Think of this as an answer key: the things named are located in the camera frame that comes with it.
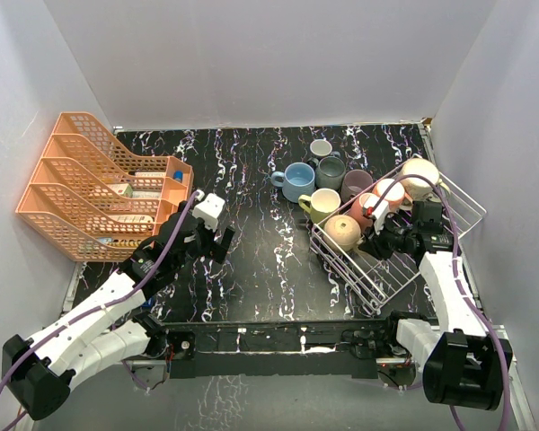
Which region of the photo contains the salmon pink speckled mug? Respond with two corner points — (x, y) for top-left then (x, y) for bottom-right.
(373, 178), (412, 213)

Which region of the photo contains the pink mug cream inside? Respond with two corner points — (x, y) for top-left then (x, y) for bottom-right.
(349, 192), (378, 232)

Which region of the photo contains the brown ceramic mug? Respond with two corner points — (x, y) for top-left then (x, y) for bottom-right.
(324, 215), (361, 253)

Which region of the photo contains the cream floral mug green inside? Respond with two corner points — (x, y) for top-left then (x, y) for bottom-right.
(401, 158), (450, 202)

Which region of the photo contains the yellow green mug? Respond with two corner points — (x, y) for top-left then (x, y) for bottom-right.
(297, 188), (341, 224)

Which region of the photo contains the light blue mug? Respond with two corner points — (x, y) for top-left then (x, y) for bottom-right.
(270, 163), (315, 204)

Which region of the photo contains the grey green mug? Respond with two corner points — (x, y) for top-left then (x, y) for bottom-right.
(315, 156), (346, 190)

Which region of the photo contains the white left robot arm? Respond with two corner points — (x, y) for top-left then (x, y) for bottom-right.
(0, 205), (235, 420)

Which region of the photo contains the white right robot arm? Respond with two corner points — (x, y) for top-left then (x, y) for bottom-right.
(359, 197), (513, 410)

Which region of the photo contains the blue cap bottle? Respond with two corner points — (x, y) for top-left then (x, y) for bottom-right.
(172, 171), (183, 182)

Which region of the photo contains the mauve purple mug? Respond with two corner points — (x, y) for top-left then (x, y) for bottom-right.
(340, 170), (374, 203)

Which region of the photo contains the green white box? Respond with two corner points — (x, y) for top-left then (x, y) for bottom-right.
(107, 182), (133, 198)

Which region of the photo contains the orange plastic file organizer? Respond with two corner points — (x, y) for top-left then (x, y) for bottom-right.
(16, 112), (194, 261)

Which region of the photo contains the small white grey mug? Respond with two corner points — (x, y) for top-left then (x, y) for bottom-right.
(309, 139), (340, 163)

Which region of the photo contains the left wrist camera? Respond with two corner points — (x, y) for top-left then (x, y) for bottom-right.
(191, 193), (225, 232)

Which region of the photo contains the white wire dish rack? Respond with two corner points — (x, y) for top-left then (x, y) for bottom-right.
(310, 161), (486, 316)

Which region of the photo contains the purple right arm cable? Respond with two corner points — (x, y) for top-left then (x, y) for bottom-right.
(372, 173), (513, 431)

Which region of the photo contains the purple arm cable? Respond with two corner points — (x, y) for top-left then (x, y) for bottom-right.
(372, 173), (513, 431)
(0, 189), (206, 431)

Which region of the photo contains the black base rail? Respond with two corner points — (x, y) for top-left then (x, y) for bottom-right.
(116, 321), (432, 381)

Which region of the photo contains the aluminium frame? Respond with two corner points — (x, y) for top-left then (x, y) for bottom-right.
(12, 315), (531, 430)

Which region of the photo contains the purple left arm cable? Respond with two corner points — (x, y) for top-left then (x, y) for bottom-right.
(0, 189), (206, 431)

